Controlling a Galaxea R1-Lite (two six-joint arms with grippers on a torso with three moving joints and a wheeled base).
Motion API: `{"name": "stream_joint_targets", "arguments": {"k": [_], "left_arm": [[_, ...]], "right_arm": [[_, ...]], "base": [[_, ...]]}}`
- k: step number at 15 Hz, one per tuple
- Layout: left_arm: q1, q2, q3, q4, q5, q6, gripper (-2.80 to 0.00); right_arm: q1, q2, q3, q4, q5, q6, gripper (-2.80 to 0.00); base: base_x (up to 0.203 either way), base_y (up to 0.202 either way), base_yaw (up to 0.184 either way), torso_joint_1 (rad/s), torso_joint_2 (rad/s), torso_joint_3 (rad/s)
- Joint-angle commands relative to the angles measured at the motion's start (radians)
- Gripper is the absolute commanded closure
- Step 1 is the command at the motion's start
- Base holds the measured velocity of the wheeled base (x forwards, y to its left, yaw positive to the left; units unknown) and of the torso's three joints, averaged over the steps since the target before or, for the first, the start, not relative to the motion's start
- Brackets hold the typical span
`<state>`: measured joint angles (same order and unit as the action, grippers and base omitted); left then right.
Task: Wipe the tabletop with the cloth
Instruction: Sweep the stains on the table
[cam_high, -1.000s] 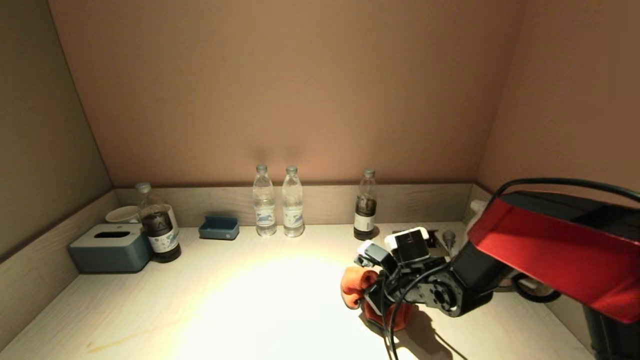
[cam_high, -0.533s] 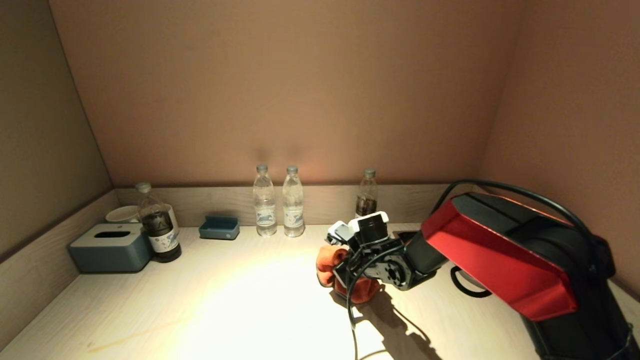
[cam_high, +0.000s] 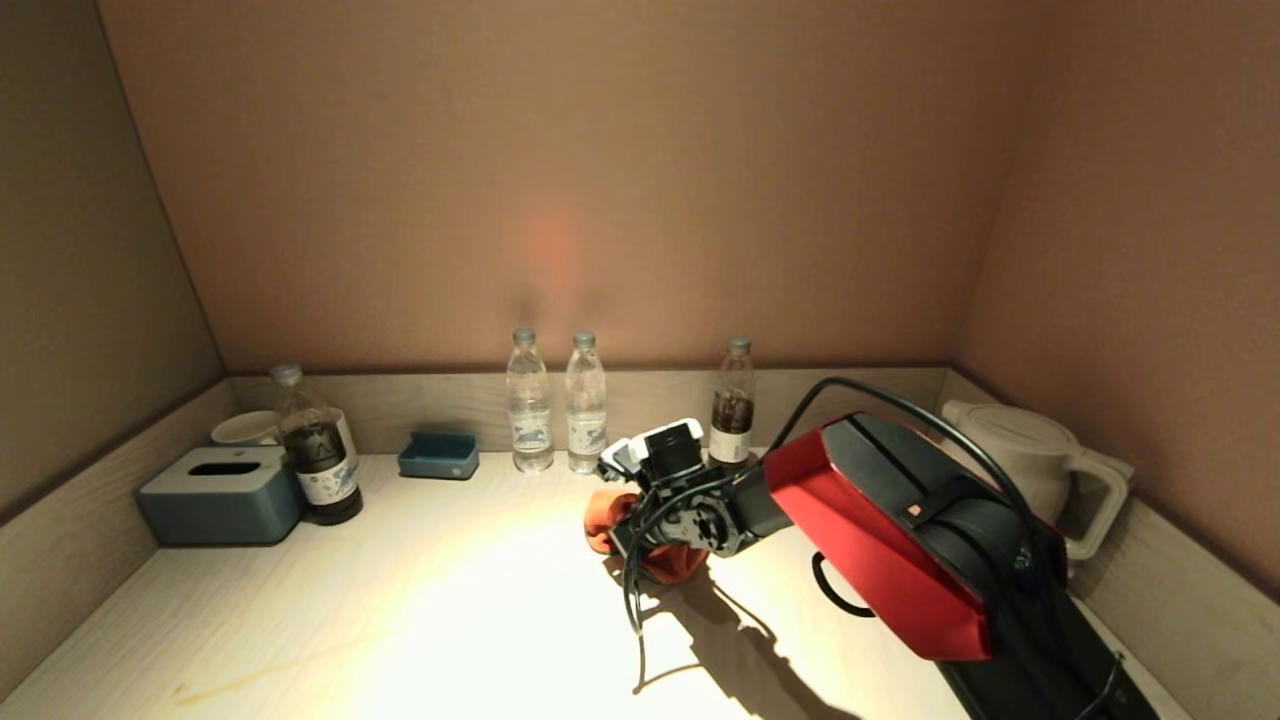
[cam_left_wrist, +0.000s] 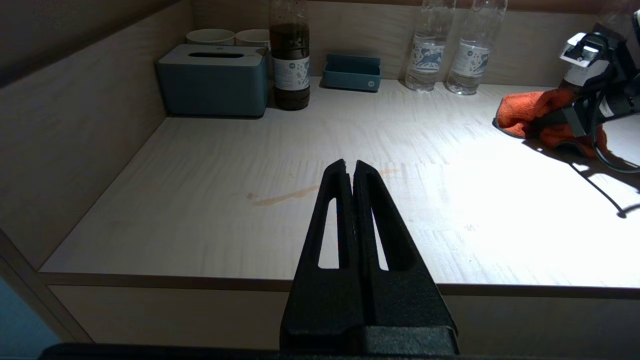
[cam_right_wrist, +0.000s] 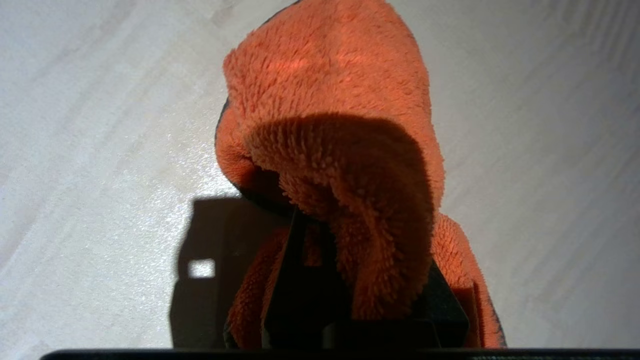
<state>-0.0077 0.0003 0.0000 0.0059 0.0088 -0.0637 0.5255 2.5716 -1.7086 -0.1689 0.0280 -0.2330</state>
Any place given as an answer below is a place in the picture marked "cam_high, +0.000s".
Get orange microfibre cloth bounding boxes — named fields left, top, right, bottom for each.
left=584, top=487, right=708, bottom=587

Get dark drink bottle white label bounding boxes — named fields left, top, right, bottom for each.
left=708, top=337, right=756, bottom=467

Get clear water bottle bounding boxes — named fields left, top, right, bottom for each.
left=564, top=332, right=610, bottom=475
left=505, top=329, right=555, bottom=473

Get small blue tray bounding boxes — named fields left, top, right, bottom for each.
left=398, top=432, right=479, bottom=481

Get cream electric kettle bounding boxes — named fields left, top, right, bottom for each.
left=942, top=400, right=1134, bottom=561

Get dark drink bottle patterned label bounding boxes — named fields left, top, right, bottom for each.
left=270, top=365, right=364, bottom=527

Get white cup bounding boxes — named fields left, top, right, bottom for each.
left=211, top=412, right=281, bottom=448

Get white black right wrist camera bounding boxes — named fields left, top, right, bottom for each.
left=598, top=419, right=707, bottom=488

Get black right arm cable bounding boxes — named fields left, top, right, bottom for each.
left=620, top=377, right=1126, bottom=720

